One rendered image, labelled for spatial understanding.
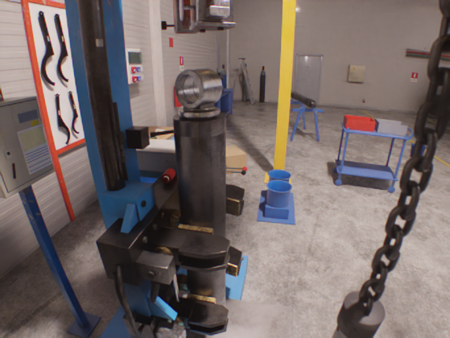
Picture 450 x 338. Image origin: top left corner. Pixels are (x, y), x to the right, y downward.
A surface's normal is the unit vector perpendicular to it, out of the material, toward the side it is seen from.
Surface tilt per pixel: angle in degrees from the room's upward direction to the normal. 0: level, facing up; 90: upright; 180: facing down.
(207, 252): 0
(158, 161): 90
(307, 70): 90
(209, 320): 0
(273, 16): 90
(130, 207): 45
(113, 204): 90
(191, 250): 0
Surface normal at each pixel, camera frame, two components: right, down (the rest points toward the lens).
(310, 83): -0.20, 0.39
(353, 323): -0.80, 0.24
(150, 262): 0.00, -0.91
